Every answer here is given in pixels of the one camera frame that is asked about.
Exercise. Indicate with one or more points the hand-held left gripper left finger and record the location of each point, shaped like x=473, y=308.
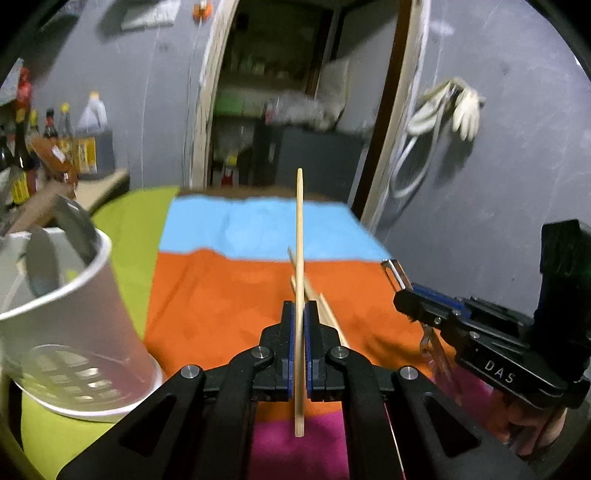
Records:
x=287, y=341

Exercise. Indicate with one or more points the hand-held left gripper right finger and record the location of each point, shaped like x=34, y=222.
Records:
x=313, y=341

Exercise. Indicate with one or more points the dark soy sauce bottle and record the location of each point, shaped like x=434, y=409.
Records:
x=22, y=175

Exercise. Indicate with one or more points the round metal ladle spoon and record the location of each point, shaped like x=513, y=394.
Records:
x=76, y=230

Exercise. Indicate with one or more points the white plastic utensil holder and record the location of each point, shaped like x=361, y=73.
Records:
x=92, y=332

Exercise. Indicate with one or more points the green box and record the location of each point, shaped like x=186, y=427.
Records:
x=235, y=102

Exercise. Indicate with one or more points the grey cabinet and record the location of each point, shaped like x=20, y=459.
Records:
x=309, y=161

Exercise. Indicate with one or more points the red plastic bag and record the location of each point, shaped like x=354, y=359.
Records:
x=23, y=90

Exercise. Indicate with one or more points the person's right hand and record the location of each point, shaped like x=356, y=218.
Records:
x=512, y=420

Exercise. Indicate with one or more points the colourful striped table cloth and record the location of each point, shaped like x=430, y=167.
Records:
x=207, y=295

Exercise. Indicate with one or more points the clear bottle yellow cap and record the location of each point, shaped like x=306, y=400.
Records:
x=66, y=134

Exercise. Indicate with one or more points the yellow container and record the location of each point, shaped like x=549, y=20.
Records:
x=228, y=173

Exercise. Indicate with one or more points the white wooden door frame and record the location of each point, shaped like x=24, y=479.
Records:
x=203, y=115

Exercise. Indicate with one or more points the dark bottle red cap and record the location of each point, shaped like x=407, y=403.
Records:
x=50, y=124

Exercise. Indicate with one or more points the brown packet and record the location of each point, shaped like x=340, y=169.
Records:
x=55, y=159

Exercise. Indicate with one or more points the cream rubber glove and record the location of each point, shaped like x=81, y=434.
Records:
x=431, y=108
x=466, y=113

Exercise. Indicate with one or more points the large cooking oil jug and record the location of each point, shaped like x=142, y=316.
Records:
x=94, y=143

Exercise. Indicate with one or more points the thin wooden chopstick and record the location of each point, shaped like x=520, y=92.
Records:
x=300, y=254
x=321, y=304
x=332, y=323

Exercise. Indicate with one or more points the orange power plug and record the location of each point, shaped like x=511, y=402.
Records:
x=202, y=8

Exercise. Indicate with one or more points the metal peeler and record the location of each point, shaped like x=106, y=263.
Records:
x=396, y=274

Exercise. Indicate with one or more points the crumpled clear plastic bag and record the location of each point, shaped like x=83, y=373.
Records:
x=304, y=108

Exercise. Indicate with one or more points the white wall socket plate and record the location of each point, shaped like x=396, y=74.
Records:
x=152, y=11

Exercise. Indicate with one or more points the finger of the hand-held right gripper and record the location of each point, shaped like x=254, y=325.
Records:
x=438, y=297
x=418, y=309

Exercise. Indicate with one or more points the white pillow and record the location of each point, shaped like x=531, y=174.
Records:
x=334, y=83

